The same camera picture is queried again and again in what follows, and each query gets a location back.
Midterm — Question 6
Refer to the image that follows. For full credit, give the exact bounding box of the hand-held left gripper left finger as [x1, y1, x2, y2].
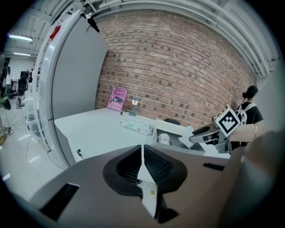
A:
[28, 144, 157, 228]

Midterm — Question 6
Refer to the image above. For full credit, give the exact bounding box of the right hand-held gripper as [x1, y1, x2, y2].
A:
[188, 104, 242, 155]

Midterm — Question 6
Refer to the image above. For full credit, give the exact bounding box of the black chair back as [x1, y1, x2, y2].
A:
[164, 118, 181, 126]

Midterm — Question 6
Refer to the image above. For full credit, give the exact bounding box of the small teal lantern lamp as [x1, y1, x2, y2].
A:
[129, 96, 140, 117]

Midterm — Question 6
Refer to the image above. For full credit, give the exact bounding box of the pink book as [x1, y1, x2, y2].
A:
[106, 86, 129, 112]

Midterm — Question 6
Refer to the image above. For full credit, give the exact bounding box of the thin floor cable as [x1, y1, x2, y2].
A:
[24, 133, 67, 171]

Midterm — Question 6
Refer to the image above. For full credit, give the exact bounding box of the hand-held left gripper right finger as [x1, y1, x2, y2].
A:
[143, 144, 245, 228]

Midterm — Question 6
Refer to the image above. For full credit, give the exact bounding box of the clear plastic storage bin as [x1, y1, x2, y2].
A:
[25, 113, 44, 142]

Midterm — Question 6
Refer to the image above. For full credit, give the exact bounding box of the white jar with pink label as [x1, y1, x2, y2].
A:
[158, 132, 171, 145]

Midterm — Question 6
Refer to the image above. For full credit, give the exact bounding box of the person's right forearm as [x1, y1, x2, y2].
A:
[229, 121, 266, 143]

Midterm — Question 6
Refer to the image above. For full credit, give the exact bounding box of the white wet wipes packet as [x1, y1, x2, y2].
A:
[121, 118, 155, 135]

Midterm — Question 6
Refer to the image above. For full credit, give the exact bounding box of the white cardboard box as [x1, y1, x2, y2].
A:
[152, 119, 207, 155]

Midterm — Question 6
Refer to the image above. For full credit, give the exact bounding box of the white patterned chest harness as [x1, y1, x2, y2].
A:
[236, 102, 257, 125]

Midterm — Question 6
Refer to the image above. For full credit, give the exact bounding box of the grey partition panel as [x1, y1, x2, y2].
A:
[51, 16, 110, 168]

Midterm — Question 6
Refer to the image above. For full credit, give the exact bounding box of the red cloth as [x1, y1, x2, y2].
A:
[49, 25, 62, 42]

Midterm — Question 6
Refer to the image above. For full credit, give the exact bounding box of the person's torso in black shirt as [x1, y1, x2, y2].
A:
[229, 101, 265, 149]

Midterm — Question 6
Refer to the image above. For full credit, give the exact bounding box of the white partition frame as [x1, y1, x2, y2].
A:
[33, 9, 90, 153]

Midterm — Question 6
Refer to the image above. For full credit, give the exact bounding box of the black cloth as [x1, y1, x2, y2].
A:
[86, 16, 101, 33]

